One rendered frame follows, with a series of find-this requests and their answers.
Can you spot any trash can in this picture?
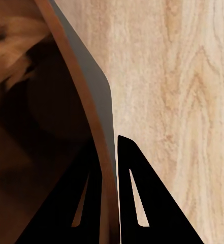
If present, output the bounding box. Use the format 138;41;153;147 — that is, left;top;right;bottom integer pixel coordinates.
0;0;121;244

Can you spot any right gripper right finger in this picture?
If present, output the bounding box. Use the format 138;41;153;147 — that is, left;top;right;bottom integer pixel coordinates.
117;135;204;244

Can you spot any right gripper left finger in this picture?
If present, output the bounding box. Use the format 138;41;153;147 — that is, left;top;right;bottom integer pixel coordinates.
14;138;102;244

